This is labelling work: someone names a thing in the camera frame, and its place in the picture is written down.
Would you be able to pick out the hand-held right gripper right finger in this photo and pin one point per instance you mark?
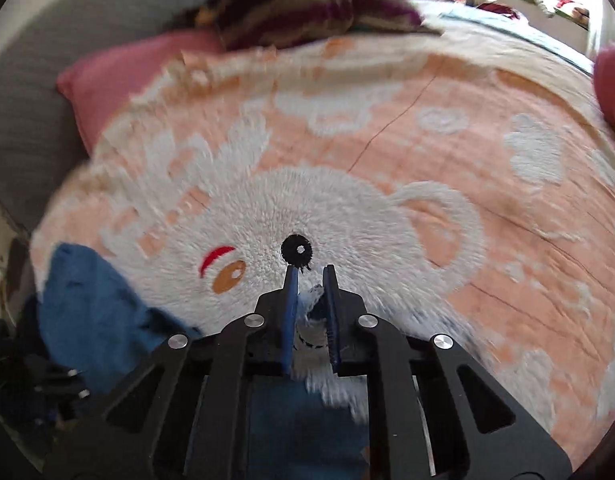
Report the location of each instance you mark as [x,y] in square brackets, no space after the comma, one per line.
[331,320]

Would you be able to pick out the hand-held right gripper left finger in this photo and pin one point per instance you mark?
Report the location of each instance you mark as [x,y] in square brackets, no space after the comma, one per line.
[290,310]

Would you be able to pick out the blue denim pants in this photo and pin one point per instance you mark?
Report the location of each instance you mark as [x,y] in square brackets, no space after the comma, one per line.
[302,425]

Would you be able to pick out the orange bear printed blanket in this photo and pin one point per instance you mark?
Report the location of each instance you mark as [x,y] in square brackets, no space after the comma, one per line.
[412,185]

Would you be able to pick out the grey quilted headboard cover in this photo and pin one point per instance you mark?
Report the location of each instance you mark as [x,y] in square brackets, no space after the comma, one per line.
[37,110]

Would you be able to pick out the pink pillow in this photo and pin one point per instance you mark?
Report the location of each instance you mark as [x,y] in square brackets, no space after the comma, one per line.
[112,80]

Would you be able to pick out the purple striped pillow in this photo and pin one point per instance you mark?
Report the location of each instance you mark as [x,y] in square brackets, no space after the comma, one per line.
[297,10]

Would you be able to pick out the beige bed sheet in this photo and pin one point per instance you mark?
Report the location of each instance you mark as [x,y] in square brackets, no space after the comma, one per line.
[487,35]

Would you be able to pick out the light blue cloth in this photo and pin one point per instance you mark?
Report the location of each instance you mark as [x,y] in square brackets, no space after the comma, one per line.
[542,40]

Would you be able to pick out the red garment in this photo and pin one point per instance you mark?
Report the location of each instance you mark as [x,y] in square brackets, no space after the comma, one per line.
[497,9]

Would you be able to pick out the clothes on window sill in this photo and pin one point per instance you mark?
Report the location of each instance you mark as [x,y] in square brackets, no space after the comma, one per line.
[547,0]

